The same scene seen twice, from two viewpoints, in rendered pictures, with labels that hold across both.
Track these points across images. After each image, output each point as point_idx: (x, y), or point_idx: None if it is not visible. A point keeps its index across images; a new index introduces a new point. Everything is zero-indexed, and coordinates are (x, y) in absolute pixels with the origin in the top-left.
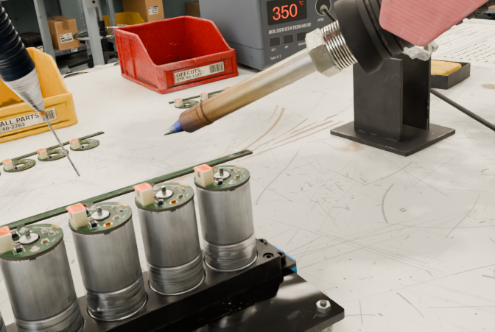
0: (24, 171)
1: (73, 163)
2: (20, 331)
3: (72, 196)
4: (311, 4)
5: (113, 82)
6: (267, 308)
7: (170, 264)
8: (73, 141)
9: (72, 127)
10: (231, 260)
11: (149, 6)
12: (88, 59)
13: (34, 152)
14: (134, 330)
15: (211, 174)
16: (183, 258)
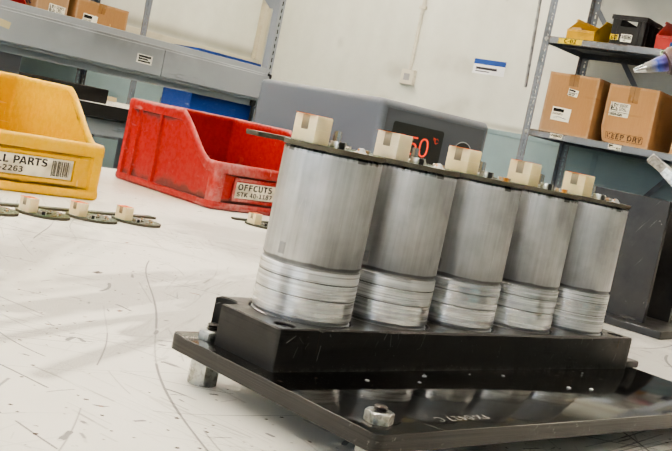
0: (58, 221)
1: (530, 65)
2: (364, 292)
3: (177, 260)
4: (447, 149)
5: (108, 179)
6: (639, 386)
7: (536, 281)
8: (126, 207)
9: (90, 202)
10: (585, 316)
11: None
12: None
13: (54, 207)
14: (486, 354)
15: (592, 184)
16: (553, 279)
